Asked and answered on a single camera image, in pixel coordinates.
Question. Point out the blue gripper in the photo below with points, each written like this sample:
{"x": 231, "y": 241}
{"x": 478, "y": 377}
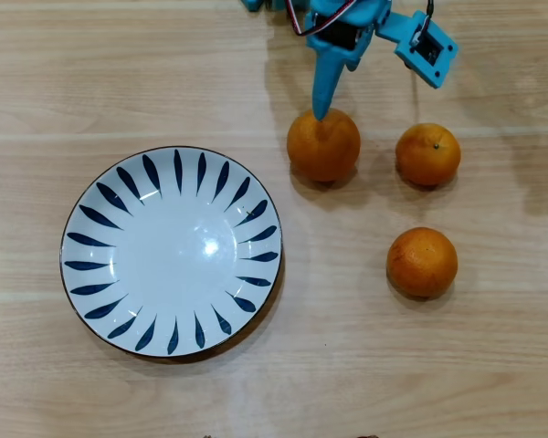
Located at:
{"x": 327, "y": 68}

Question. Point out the large pebbled orange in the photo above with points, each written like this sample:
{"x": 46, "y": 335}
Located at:
{"x": 324, "y": 148}

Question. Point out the orange with green stem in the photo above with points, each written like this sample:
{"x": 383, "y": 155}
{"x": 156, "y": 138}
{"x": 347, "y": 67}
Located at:
{"x": 428, "y": 155}

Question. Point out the orange with pale blemish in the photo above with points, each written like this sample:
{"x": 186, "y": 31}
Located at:
{"x": 422, "y": 262}

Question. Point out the white plate with blue strokes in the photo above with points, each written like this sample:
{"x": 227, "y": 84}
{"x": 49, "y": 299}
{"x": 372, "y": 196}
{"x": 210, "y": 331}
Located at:
{"x": 171, "y": 251}

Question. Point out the blue wrist camera housing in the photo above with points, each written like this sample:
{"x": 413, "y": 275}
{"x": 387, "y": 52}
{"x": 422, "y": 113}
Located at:
{"x": 427, "y": 52}

